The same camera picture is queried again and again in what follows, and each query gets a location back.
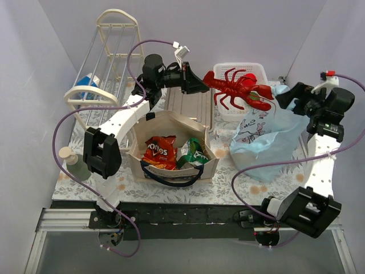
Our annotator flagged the light blue plastic grocery bag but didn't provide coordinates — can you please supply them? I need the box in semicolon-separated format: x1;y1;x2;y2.
229;99;309;171

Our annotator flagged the beige canvas tote bag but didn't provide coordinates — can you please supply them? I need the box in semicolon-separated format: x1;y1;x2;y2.
128;111;218;187

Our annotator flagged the green snack bag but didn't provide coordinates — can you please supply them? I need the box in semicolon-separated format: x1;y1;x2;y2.
177;138;210;169

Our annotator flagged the red tomato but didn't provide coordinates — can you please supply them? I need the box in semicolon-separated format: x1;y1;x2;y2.
242;73;257;86

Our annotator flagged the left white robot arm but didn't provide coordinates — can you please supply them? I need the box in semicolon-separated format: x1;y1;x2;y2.
83;54;209;228

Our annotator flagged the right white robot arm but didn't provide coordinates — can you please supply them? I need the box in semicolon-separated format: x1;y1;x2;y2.
258;82;355;238

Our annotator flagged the metal baking tray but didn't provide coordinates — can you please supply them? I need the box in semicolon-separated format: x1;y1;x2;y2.
165;87;214;132

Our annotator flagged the cream shoe rack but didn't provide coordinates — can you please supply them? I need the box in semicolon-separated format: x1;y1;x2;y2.
64;9;151;151

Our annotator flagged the white plastic basket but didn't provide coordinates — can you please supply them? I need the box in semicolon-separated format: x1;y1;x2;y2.
212;62;281;122

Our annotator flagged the blue white carton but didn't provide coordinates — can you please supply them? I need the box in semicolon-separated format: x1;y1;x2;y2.
76;73;100;100

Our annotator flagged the orange Doritos chip bag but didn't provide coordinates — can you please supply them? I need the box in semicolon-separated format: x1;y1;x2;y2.
142;135;177;171

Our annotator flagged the floral table mat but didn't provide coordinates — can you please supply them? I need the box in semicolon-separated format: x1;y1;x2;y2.
52;107;305;205

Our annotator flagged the green soap dispenser bottle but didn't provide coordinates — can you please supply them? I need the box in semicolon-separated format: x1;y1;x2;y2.
59;147;91;182

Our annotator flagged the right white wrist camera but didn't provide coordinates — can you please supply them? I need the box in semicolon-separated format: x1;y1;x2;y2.
311;70;339;94

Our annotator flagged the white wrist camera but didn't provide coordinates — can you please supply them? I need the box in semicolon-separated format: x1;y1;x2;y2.
311;70;339;94
172;41;190;66

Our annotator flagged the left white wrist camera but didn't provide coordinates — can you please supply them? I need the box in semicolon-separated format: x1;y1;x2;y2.
172;41;190;66

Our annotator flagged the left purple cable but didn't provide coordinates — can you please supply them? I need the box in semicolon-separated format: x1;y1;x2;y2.
52;39;180;257

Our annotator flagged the purple cable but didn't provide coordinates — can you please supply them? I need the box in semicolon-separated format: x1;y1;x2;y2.
52;39;180;257
231;72;365;248

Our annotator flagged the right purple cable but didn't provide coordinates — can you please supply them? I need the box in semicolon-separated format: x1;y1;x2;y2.
231;72;365;248

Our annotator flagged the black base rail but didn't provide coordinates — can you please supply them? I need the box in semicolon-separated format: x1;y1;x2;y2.
89;203;280;246

